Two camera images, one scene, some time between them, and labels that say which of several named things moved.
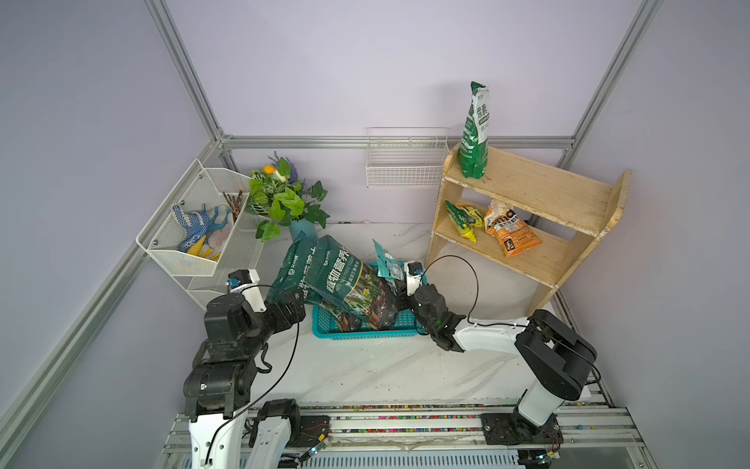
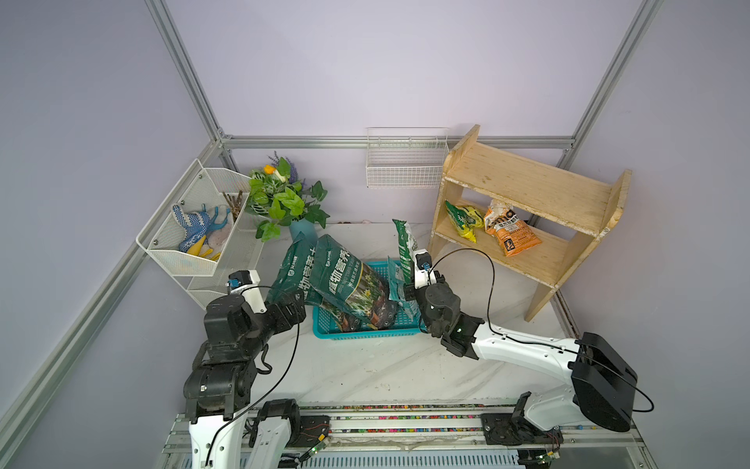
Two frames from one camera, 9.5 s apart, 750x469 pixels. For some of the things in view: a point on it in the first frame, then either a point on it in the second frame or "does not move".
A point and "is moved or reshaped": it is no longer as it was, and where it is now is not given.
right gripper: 400,294 does not move
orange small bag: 504,225 does not move
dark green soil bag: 298,271 → 356,290
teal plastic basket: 402,324 does not move
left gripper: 284,318 does not move
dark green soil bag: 335,276 does not move
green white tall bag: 474,151 → 407,247
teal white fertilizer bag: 388,267 is moved or reshaped
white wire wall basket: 405,157 does not move
